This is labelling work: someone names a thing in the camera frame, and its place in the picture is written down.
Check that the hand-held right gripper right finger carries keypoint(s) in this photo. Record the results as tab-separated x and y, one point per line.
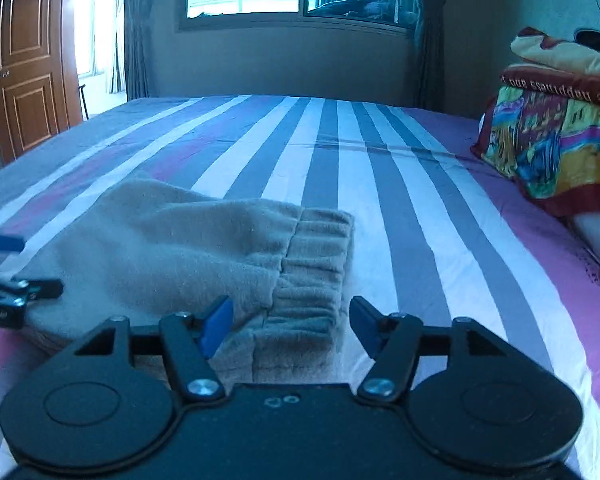
366	327

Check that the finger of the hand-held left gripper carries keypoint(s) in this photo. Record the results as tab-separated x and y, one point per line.
0	243
35	289

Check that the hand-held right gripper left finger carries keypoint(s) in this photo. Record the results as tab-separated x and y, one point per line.
215	327

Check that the beige fleece pants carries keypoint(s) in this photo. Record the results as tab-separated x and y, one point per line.
180	250

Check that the striped bed sheet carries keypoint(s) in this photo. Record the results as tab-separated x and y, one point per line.
380	185

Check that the black metal stand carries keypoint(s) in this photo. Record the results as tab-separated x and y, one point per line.
83	102

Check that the brown wooden door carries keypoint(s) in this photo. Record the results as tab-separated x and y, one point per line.
27	60

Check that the bright side window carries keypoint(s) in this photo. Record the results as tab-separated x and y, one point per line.
87	20

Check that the dark teal curtain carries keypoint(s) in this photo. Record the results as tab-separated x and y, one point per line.
432	35
137	30

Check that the colourful printed blanket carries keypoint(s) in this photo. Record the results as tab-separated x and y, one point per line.
550	150

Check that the dark draped clothes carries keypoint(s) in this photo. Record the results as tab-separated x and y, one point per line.
360	10

